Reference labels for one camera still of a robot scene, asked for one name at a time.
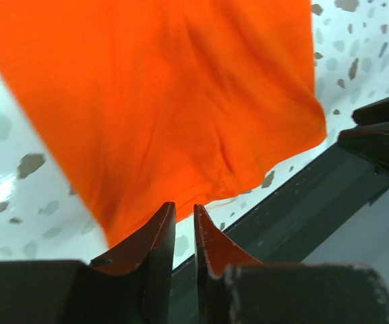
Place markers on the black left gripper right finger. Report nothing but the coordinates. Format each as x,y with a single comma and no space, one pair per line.
234,287

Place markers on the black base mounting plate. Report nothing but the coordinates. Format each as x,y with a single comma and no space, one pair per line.
293,221

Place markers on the orange t-shirt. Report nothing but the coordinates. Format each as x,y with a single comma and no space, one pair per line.
144,102

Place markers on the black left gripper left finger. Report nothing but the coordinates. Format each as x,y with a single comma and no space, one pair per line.
130,283

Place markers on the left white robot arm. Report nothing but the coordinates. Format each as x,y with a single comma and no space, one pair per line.
383,135

